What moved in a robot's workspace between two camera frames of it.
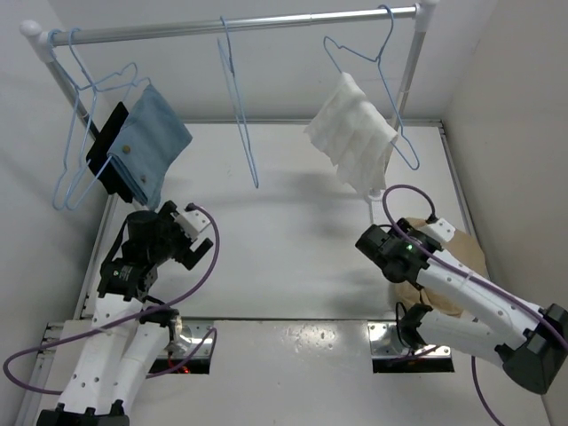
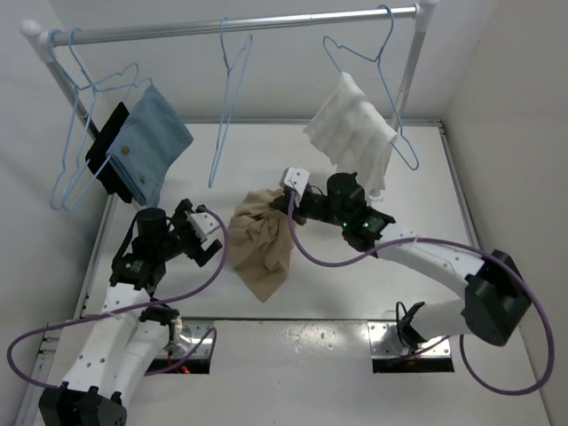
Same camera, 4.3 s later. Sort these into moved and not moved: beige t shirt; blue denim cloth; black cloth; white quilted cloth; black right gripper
Moved: beige t shirt; black right gripper
Not moved: blue denim cloth; white quilted cloth; black cloth
